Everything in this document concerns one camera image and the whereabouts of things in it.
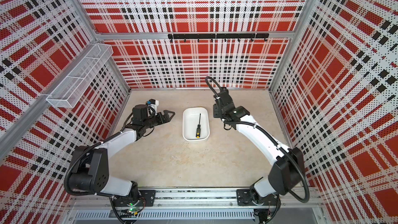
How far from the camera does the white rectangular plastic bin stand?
94 cm

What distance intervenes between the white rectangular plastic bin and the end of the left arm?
0.51 ft

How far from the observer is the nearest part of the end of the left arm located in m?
0.68
